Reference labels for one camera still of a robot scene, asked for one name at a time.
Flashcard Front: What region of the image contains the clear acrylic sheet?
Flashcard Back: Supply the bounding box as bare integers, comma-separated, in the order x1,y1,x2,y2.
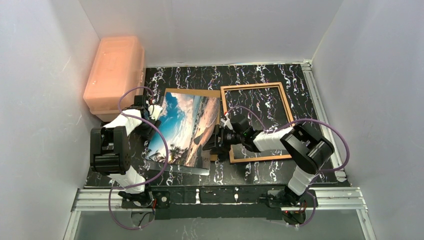
143,160,210,176

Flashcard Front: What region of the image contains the beach landscape photo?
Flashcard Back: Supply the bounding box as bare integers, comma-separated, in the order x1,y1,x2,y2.
145,91,221,170

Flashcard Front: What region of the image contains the wooden picture frame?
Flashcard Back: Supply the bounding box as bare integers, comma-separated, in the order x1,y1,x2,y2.
220,82,294,164

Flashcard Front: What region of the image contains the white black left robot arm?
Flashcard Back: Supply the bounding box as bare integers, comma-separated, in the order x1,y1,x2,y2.
89,95,163,195

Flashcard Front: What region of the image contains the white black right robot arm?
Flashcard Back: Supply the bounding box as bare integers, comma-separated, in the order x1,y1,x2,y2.
202,118,335,198

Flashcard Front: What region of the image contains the brown fibreboard backing board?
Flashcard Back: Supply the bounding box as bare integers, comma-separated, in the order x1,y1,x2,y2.
163,88,222,162

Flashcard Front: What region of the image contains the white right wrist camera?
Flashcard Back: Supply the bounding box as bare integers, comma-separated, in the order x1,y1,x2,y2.
221,111,233,131

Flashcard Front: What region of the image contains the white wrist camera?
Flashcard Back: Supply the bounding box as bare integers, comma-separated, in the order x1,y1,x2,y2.
221,111,233,131
147,100,163,120

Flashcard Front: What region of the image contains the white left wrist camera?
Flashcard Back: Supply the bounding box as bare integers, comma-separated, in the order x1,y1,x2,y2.
147,100,163,120

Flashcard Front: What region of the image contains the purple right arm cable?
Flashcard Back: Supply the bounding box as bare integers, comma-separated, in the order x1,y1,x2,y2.
226,105,351,227

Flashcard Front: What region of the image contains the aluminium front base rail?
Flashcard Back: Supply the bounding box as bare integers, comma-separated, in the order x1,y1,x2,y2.
64,185,376,240

